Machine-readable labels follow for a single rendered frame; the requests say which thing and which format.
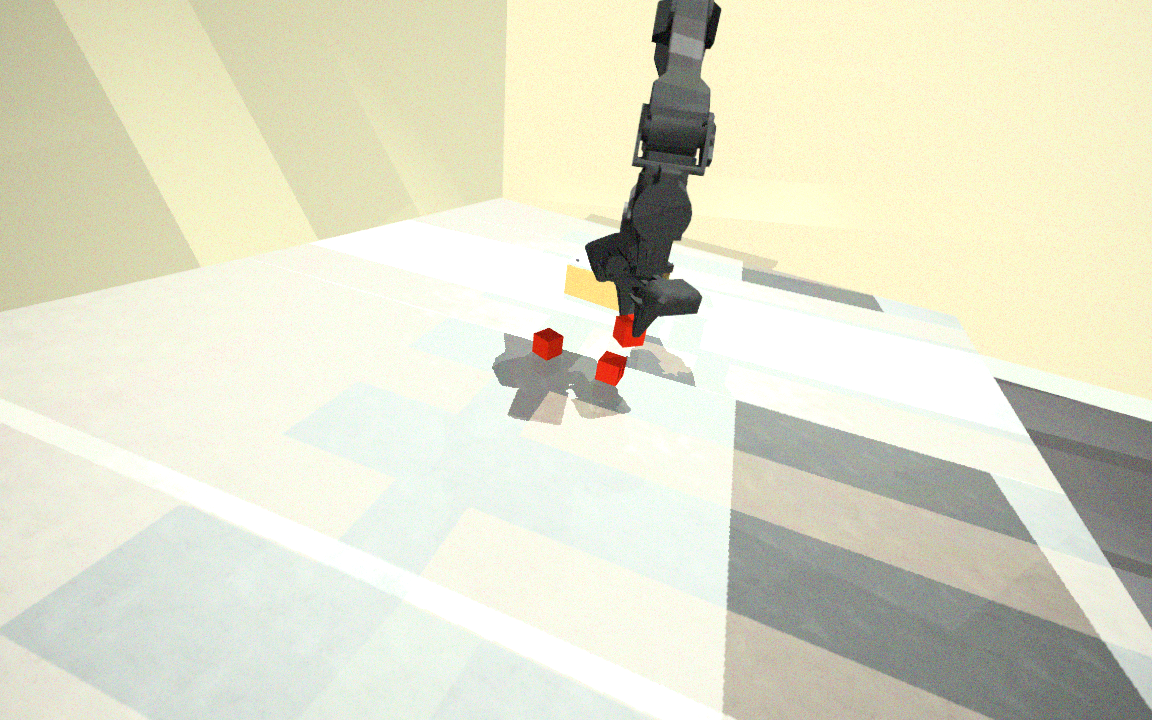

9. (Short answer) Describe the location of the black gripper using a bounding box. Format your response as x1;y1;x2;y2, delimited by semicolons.
613;238;702;338

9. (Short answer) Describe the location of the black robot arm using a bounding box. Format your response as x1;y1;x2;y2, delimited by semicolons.
585;0;721;282

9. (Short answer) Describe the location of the red cube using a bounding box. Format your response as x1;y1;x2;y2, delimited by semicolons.
594;351;627;386
532;328;564;361
612;314;647;348

